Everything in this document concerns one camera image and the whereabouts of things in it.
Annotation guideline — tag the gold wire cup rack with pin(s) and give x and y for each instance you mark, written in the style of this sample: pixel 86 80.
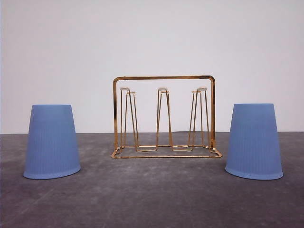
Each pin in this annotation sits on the gold wire cup rack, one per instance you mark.
pixel 164 117

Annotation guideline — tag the blue plastic cup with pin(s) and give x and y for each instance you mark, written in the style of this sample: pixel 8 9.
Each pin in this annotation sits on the blue plastic cup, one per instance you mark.
pixel 253 144
pixel 51 150

